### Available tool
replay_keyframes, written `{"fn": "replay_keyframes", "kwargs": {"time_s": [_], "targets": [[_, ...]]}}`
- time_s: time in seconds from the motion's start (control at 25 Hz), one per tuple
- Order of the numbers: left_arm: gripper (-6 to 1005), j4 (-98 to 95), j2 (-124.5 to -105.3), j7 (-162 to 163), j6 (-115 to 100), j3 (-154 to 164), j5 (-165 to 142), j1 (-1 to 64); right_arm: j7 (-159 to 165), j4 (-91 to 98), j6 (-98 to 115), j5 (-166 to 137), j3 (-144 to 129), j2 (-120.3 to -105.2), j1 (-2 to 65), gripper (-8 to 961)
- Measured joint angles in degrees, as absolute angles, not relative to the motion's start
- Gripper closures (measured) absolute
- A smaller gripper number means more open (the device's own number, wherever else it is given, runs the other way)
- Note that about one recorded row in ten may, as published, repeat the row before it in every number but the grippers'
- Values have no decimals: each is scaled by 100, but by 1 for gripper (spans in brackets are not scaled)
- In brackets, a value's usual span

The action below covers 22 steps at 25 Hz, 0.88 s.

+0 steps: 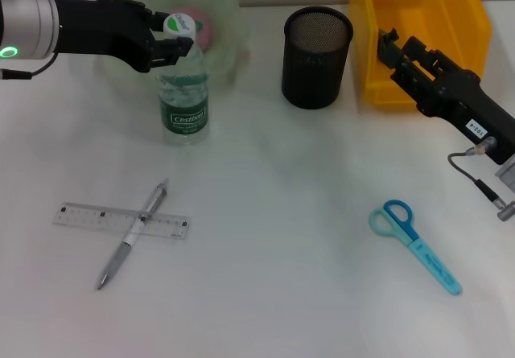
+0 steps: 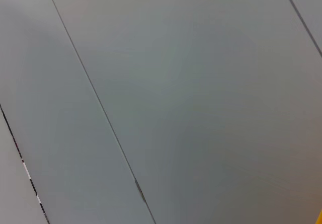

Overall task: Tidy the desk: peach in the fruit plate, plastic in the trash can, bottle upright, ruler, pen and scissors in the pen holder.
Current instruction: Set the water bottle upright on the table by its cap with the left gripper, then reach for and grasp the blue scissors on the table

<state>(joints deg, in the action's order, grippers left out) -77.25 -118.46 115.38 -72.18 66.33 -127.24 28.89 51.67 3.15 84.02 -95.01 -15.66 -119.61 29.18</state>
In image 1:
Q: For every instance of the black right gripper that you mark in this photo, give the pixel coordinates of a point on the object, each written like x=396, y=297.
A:
x=462, y=100

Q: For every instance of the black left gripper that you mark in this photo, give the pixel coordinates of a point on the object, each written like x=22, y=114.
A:
x=104, y=28

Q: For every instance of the clear water bottle green label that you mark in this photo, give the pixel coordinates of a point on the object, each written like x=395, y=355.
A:
x=183, y=104

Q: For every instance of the green glass fruit plate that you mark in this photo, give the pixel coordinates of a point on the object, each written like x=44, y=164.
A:
x=225, y=24

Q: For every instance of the black mesh pen cup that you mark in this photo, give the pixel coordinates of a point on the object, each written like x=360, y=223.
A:
x=316, y=60

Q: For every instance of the blue turquoise scissors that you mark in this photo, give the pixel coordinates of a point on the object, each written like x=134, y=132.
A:
x=426, y=255

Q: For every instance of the clear plastic ruler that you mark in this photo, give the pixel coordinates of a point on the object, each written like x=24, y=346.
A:
x=88, y=217

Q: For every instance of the silver white pen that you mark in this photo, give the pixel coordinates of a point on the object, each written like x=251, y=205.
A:
x=120, y=251

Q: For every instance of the yellow plastic storage bin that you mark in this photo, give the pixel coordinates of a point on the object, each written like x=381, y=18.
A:
x=418, y=12

